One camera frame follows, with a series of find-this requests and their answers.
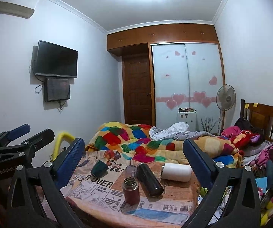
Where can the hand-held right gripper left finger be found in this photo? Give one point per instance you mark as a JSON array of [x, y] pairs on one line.
[[70, 161]]

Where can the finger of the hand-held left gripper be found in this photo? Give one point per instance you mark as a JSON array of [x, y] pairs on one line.
[[40, 136], [19, 130]]

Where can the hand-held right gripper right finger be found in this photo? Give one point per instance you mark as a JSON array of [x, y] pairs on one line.
[[198, 162]]

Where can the dark green cup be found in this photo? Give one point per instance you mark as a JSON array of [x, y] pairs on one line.
[[98, 168]]

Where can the clear glass cup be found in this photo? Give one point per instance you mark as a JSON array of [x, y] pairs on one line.
[[130, 171]]

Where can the yellow padded tube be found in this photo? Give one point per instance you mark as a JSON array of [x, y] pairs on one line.
[[61, 139]]

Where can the white cylindrical bottle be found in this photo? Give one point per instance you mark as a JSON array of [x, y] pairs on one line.
[[177, 172]]

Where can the dried grass plant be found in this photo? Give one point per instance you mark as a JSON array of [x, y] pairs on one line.
[[209, 124]]

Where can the grey white crumpled cloth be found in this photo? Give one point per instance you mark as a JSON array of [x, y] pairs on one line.
[[172, 129]]

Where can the small white cabinet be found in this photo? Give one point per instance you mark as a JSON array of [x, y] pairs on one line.
[[186, 121]]

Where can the newspaper print tablecloth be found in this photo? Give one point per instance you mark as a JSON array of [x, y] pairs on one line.
[[98, 194]]

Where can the pink cloth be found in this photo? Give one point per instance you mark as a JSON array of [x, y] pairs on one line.
[[231, 131]]

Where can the black bottle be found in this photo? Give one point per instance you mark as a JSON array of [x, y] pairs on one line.
[[149, 179]]

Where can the red plush toy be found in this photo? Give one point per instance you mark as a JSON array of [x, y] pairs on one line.
[[244, 136]]

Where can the black bag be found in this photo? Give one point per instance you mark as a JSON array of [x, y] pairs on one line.
[[243, 123]]

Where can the colourful patchwork quilt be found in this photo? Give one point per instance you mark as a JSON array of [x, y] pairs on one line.
[[127, 140]]

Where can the red steel flask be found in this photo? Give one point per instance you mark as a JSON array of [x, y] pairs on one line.
[[131, 192]]

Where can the white standing fan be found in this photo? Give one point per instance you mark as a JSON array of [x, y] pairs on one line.
[[226, 97]]

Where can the wooden bed headboard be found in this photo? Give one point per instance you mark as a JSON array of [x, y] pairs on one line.
[[264, 116]]

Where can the yellow plush toy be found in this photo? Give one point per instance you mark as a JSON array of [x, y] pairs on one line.
[[269, 212]]

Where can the wooden wardrobe with sliding doors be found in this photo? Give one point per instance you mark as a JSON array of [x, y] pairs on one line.
[[174, 76]]

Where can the brown wooden door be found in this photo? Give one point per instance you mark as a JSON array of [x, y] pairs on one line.
[[137, 87]]

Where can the small black wall monitor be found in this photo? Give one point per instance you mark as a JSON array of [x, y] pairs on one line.
[[56, 89]]

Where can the wall mounted black television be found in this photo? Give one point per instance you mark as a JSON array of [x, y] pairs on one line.
[[55, 59]]

